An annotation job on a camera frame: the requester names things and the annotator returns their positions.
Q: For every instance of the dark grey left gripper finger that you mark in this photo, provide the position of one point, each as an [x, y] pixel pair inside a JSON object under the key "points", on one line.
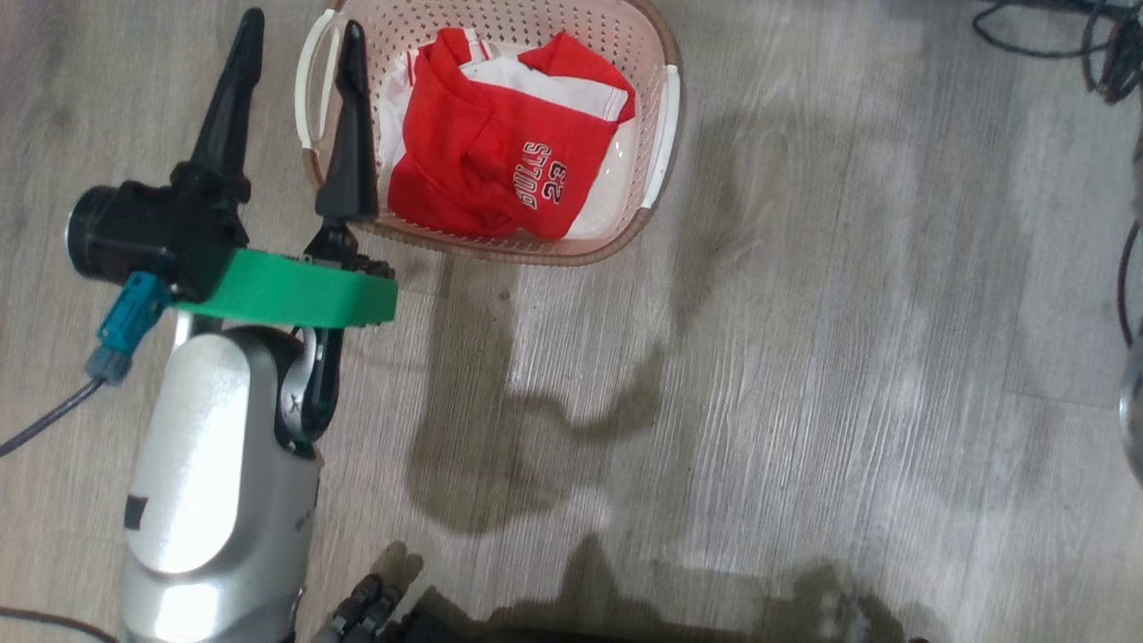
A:
{"points": [[228, 116], [351, 161]]}

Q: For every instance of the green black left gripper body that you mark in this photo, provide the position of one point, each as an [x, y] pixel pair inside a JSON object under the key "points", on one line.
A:
{"points": [[286, 290]]}

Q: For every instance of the red Bulls print garment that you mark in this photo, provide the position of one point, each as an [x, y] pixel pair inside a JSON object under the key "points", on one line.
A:
{"points": [[473, 161]]}

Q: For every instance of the red garment with white trim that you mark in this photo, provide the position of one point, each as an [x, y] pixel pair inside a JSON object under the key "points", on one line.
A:
{"points": [[536, 85]]}

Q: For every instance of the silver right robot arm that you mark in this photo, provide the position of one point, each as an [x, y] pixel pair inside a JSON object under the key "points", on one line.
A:
{"points": [[1134, 420]]}

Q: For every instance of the white perforated laundry basket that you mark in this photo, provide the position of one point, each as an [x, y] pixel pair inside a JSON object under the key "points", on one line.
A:
{"points": [[625, 36]]}

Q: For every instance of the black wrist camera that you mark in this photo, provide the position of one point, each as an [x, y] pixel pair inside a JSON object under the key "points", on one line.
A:
{"points": [[120, 232]]}

